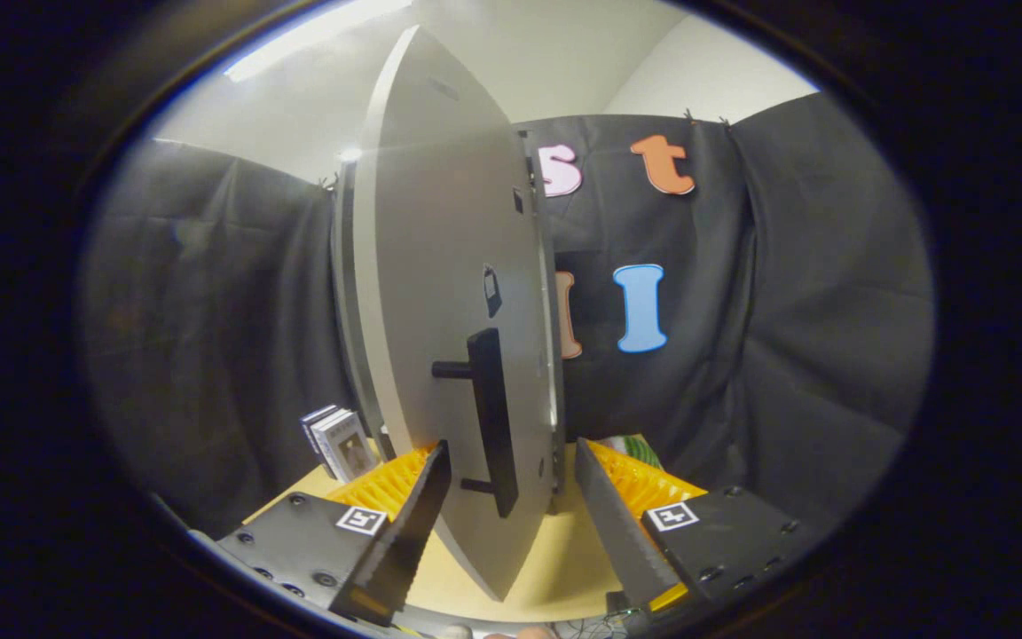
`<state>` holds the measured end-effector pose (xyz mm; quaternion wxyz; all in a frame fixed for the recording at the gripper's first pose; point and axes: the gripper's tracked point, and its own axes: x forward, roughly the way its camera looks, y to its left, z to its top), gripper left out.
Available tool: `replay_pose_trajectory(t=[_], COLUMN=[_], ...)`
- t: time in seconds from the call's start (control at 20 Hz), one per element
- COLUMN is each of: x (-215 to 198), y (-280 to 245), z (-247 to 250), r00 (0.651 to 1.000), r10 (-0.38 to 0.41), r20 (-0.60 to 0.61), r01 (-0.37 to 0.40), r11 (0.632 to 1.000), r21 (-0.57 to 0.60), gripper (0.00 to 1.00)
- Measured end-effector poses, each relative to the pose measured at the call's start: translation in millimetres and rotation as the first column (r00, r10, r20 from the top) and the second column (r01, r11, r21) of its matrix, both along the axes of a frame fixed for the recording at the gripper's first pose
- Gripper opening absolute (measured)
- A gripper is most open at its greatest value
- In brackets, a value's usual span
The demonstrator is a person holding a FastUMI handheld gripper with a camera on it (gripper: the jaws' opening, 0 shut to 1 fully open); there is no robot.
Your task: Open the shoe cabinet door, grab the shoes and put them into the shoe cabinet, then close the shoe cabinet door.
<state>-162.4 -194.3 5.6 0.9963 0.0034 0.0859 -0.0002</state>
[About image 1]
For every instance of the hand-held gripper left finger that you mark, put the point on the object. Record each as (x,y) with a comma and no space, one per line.
(409,541)

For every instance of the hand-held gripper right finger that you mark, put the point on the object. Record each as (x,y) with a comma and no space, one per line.
(617,532)

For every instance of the grey shoe cabinet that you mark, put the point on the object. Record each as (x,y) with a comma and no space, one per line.
(342,293)

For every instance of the white shoe cabinet door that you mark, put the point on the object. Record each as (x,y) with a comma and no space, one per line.
(440,266)

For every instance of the watermelon slice toy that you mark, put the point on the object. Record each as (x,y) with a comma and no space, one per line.
(640,448)

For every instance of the dark cover book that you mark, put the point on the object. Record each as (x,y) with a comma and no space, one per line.
(311,430)

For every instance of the black backdrop cloth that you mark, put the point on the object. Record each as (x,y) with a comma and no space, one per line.
(786,311)

